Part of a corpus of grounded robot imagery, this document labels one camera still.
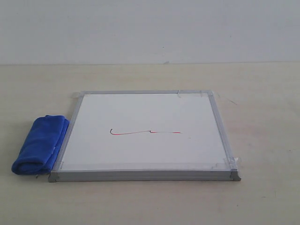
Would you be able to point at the blue microfibre cloth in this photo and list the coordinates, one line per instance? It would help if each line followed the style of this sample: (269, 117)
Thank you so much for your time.
(41, 146)

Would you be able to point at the white board with aluminium frame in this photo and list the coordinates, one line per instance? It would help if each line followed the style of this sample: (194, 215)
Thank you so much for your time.
(145, 136)

